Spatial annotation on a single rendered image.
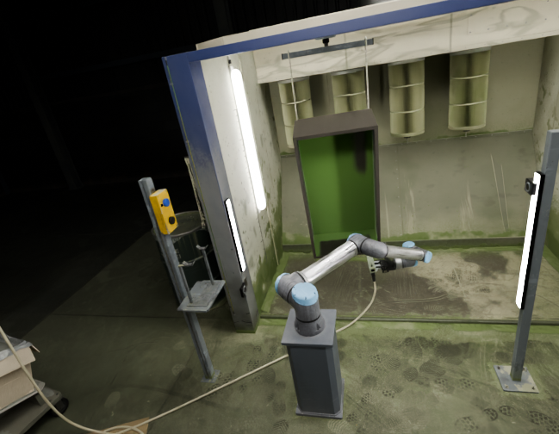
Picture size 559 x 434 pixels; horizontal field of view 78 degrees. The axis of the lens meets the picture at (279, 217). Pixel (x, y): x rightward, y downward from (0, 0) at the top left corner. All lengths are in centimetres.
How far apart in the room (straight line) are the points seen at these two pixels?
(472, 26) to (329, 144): 160
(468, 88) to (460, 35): 47
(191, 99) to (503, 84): 310
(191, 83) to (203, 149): 43
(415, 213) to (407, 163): 57
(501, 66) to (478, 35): 64
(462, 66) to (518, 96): 81
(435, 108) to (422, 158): 53
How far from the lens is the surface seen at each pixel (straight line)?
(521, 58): 434
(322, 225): 340
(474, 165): 426
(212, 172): 253
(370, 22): 220
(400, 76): 372
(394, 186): 409
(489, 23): 378
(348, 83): 369
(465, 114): 387
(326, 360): 222
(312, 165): 304
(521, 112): 443
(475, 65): 382
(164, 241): 231
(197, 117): 246
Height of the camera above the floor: 213
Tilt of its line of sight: 24 degrees down
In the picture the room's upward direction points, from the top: 10 degrees counter-clockwise
